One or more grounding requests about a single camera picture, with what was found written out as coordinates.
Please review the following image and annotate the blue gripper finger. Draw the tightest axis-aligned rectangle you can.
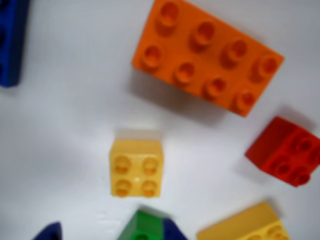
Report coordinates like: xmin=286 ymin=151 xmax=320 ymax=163
xmin=31 ymin=220 xmax=63 ymax=240
xmin=161 ymin=216 xmax=190 ymax=240

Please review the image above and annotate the yellow 2x2 block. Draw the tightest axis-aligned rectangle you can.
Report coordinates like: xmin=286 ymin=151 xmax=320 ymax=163
xmin=108 ymin=128 xmax=165 ymax=199

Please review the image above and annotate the green 2x4 block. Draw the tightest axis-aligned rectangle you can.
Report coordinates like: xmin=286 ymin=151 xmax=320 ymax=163
xmin=116 ymin=206 xmax=171 ymax=240

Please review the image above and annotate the yellow 2x4 block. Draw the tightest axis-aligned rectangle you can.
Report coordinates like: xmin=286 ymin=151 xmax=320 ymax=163
xmin=196 ymin=201 xmax=292 ymax=240

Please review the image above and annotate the red 2x2 block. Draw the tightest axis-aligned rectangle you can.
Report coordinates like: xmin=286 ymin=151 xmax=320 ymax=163
xmin=244 ymin=116 xmax=320 ymax=188

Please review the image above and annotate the orange 2x4 block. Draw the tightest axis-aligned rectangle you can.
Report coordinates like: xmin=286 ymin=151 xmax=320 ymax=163
xmin=131 ymin=0 xmax=286 ymax=118

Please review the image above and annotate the blue 8x8 stud baseplate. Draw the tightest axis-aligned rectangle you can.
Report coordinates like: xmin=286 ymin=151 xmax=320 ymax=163
xmin=0 ymin=0 xmax=31 ymax=88

